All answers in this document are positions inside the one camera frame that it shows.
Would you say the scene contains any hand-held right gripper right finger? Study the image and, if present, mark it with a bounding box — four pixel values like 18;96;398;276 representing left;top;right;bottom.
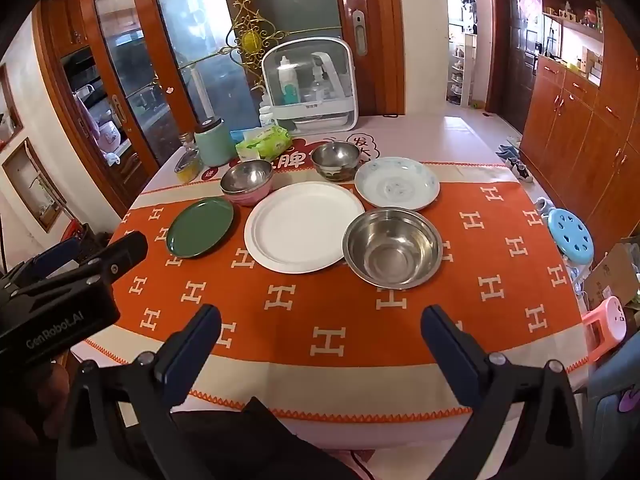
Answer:
420;304;588;480

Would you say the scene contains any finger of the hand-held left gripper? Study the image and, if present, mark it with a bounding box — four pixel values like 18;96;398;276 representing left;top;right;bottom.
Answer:
0;239;83;286
15;231;149;299

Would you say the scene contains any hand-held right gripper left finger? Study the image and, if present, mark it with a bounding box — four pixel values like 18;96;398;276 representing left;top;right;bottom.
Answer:
57;304;223;480

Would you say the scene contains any large steel bowl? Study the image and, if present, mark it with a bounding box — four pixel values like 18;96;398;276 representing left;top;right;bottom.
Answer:
342;207;444;290

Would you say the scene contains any small steel bowl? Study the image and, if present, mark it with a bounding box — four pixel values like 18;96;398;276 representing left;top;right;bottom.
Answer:
311;142;360;182

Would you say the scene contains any red plastic basket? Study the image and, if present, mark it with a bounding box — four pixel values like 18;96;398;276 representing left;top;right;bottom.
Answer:
62;220;88;246

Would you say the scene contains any green plate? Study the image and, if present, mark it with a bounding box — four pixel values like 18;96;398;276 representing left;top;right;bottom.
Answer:
166;197;235;260

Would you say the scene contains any yellow tin can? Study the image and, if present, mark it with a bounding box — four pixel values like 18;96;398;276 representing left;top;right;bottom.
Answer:
174;152;203;184

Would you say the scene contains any orange patterned tablecloth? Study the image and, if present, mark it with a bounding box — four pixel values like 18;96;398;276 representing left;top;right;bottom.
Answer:
82;160;591;423

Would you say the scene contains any person's dark clothing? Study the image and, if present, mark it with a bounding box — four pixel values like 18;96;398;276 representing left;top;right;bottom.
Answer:
175;397;361;480

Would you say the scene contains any pink kitchen appliance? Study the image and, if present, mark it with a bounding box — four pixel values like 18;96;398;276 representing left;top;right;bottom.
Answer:
92;119;121;151

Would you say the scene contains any mint green canister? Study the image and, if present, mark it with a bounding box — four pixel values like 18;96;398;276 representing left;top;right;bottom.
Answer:
194;117;232;168

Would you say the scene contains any pink steel bowl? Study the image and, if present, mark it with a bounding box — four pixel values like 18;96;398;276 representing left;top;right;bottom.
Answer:
220;159;275;207

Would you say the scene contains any pink plastic stool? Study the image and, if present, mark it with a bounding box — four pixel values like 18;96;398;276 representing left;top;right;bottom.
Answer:
581;296;628;366

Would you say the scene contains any blue plastic stool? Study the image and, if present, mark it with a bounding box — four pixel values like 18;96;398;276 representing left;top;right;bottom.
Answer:
547;208;596;266

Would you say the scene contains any cardboard box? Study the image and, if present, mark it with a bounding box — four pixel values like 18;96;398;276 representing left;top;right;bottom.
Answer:
582;242;640;311

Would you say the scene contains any green tissue pack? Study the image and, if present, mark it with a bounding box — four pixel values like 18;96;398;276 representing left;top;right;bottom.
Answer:
235;126;292;162

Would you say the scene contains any white bottle green label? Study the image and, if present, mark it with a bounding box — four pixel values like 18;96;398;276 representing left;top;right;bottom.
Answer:
277;56;298;103

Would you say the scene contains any wooden cabinet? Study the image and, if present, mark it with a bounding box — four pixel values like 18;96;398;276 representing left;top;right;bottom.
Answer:
520;0;640;261

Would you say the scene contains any wooden glass sliding door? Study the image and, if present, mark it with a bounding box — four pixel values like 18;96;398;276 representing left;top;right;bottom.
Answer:
80;0;406;211

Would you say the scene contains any golden door ornament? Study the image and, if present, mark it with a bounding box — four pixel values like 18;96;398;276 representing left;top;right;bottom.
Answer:
218;0;286;91

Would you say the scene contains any clear plastic bottle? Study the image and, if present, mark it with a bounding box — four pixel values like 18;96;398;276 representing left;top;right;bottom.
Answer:
306;57;331;103

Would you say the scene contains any white shoe rack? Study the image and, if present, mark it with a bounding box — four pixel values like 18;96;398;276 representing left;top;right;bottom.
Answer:
446;32;481;107

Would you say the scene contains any white storage box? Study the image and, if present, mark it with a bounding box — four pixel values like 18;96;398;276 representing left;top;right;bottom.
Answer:
261;36;358;136

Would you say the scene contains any dark entrance door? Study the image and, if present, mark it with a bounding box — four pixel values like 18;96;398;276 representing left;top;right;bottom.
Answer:
502;0;543;131

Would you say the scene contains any wooden wall niche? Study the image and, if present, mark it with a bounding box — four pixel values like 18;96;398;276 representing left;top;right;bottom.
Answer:
2;139;66;233
0;62;25;151

